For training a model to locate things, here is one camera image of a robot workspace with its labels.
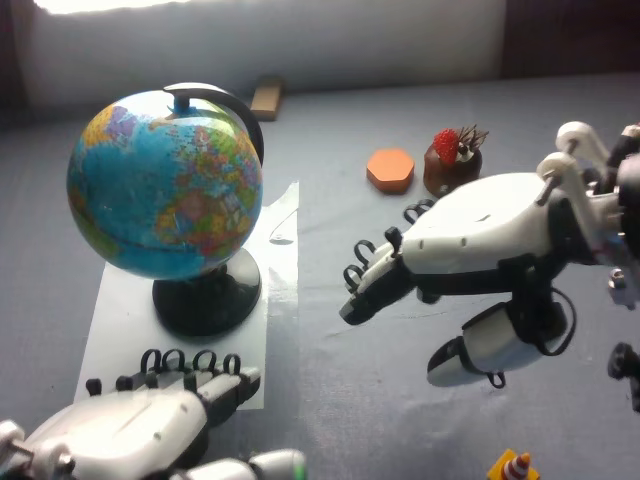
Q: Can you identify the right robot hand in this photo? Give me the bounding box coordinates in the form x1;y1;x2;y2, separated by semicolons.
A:
338;172;597;390

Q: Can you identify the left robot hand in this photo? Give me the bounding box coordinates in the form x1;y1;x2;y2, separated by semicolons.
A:
24;348;307;480

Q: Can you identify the blue desk globe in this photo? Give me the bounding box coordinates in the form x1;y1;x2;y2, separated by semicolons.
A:
66;81;266;337

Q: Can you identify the toy chocolate cake with strawberry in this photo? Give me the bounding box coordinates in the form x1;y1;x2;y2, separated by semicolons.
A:
423;124;489;197

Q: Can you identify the orange hexagon block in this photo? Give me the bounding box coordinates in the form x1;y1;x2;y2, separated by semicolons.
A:
366;147;416;195

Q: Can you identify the translucent white plastic sheet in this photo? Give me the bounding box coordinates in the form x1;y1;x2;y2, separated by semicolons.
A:
74;212;271;412

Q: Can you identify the grey table cloth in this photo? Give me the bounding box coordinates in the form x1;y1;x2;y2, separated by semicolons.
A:
0;69;640;480

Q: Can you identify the clear tape strip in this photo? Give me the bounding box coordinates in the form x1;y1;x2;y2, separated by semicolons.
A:
259;179;301;324

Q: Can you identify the dark curtain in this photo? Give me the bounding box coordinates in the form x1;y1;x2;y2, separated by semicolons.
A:
502;0;640;80

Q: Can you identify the toy traffic cone, yellow base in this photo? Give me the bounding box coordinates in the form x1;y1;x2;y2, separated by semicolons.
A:
487;448;541;480

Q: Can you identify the wooden rectangular block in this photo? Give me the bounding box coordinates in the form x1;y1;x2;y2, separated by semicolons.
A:
249;75;285;122

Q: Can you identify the white backdrop panel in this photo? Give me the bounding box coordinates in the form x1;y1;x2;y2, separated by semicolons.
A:
19;0;507;101

